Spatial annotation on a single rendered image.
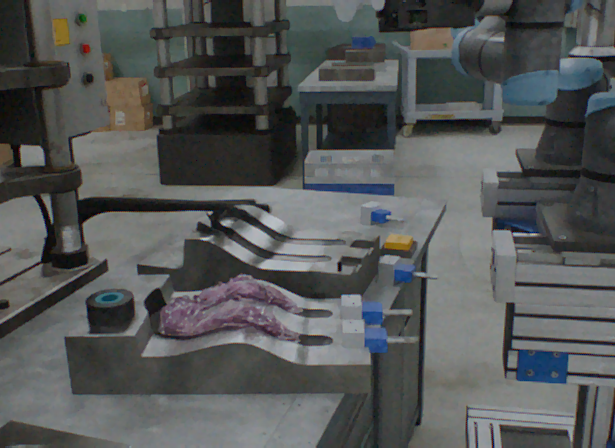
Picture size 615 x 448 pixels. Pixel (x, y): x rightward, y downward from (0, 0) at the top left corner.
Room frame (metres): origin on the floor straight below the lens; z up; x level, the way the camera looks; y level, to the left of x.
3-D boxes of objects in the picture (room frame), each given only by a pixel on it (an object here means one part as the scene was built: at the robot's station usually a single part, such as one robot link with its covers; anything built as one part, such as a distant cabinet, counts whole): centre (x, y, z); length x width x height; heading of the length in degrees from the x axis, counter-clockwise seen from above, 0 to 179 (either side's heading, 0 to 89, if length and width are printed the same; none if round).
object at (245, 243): (1.51, 0.10, 0.92); 0.35 x 0.16 x 0.09; 71
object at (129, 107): (7.96, 2.18, 0.42); 0.86 x 0.33 x 0.83; 82
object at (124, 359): (1.16, 0.15, 0.86); 0.50 x 0.26 x 0.11; 88
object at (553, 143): (1.65, -0.63, 1.09); 0.15 x 0.15 x 0.10
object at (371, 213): (1.89, -0.21, 0.83); 0.13 x 0.05 x 0.05; 46
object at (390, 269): (1.47, -0.22, 0.83); 0.13 x 0.05 x 0.05; 64
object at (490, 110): (7.29, -1.45, 0.47); 1.10 x 0.52 x 0.94; 90
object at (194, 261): (1.52, 0.11, 0.87); 0.50 x 0.26 x 0.14; 71
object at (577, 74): (1.66, -0.63, 1.20); 0.13 x 0.12 x 0.14; 143
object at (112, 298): (1.11, 0.34, 0.93); 0.08 x 0.08 x 0.04
